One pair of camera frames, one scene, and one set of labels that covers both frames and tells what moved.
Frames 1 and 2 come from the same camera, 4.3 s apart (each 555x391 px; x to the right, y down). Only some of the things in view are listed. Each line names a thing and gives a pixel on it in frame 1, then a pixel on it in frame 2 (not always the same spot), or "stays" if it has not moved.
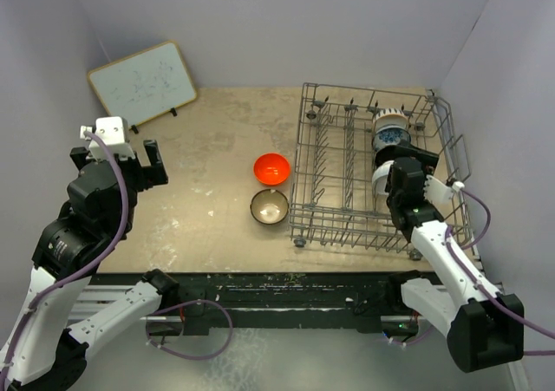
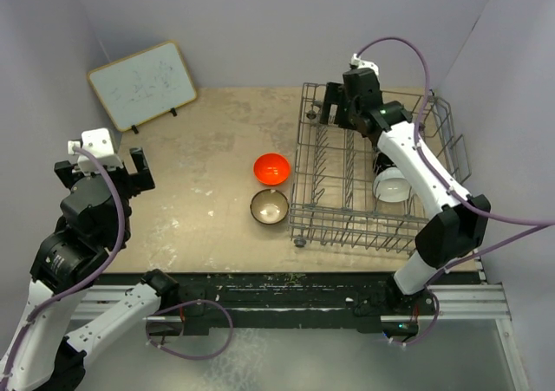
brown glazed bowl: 270,206 stays
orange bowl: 271,168 stays
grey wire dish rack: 333,200 stays
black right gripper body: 428,161 to 346,116
